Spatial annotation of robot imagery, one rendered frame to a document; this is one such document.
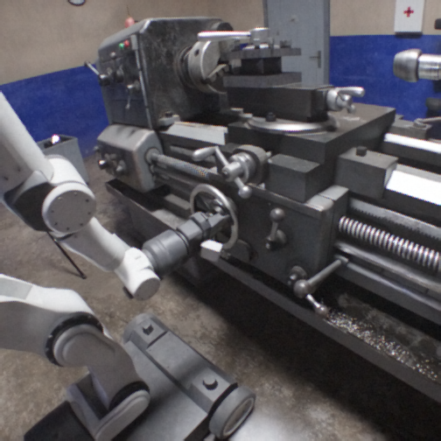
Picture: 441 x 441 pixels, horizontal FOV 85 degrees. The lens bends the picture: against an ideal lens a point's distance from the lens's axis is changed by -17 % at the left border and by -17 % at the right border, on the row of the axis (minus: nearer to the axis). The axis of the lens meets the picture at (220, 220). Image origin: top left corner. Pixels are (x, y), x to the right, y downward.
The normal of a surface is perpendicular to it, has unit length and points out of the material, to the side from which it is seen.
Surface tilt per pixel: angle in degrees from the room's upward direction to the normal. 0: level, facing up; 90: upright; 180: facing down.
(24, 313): 90
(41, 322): 90
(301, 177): 90
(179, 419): 0
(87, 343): 90
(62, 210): 101
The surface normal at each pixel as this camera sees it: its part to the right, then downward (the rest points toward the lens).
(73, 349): 0.73, 0.29
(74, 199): 0.64, 0.51
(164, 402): -0.10, -0.84
